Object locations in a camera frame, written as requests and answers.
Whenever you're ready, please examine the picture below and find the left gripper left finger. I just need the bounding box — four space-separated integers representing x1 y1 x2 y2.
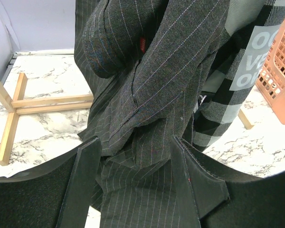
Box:
0 136 101 228

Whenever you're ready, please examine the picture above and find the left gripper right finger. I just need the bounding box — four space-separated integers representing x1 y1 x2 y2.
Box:
171 136 285 228

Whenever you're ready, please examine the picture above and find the grey plaid shirt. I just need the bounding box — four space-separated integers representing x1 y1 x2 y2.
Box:
191 0 285 151

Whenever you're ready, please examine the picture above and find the black pinstripe shirt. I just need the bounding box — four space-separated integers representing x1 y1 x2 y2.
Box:
74 0 229 228

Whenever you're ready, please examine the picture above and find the wooden clothes rack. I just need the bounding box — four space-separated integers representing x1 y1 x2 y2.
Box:
0 72 94 166

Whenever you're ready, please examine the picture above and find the pink laundry basket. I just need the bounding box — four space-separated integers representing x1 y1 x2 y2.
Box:
256 20 285 125

